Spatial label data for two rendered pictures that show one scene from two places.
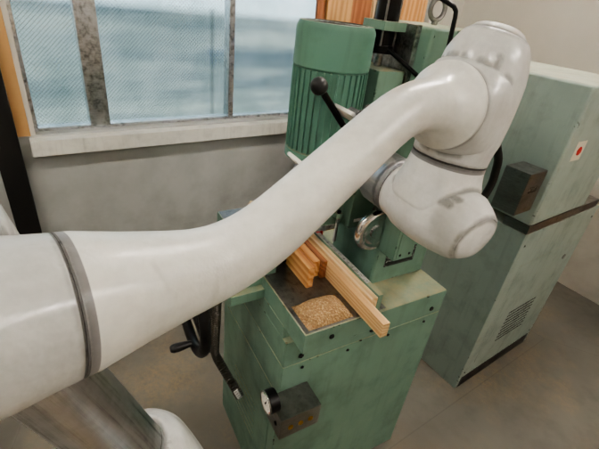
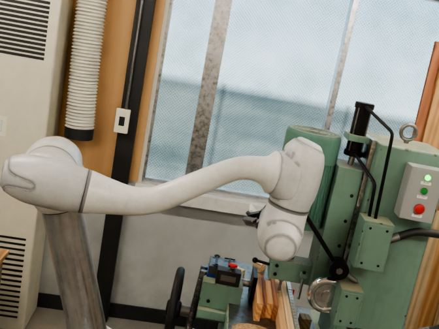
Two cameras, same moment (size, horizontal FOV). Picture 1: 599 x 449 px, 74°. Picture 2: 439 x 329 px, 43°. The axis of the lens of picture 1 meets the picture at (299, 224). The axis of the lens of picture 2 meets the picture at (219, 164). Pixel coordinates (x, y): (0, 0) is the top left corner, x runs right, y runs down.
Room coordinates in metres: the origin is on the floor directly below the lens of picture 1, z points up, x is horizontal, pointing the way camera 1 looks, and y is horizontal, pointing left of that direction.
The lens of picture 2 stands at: (-0.67, -0.73, 1.74)
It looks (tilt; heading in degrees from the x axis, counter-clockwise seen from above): 13 degrees down; 32
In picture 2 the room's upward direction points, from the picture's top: 11 degrees clockwise
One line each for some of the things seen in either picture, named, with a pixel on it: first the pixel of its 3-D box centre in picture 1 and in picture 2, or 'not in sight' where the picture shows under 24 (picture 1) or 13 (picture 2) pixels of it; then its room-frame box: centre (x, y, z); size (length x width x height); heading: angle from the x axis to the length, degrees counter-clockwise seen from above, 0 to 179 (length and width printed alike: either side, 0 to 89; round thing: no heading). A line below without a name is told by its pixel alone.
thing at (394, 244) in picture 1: (397, 232); (345, 302); (0.94, -0.27, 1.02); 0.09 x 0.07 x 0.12; 32
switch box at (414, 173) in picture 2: not in sight; (419, 192); (1.03, -0.37, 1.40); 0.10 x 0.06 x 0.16; 122
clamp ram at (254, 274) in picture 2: not in sight; (244, 282); (0.91, 0.08, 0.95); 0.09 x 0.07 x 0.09; 32
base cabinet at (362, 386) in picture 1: (315, 363); not in sight; (1.04, -0.13, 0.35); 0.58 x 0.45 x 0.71; 122
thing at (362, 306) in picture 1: (312, 252); (277, 303); (0.94, -0.05, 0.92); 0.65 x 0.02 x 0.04; 32
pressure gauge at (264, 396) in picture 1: (271, 403); not in sight; (0.64, 0.01, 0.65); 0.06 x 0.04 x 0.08; 32
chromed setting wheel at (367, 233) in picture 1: (373, 230); (326, 294); (0.94, -0.20, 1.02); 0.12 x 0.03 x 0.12; 122
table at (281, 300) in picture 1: (270, 265); (243, 304); (0.92, 0.07, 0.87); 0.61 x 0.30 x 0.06; 32
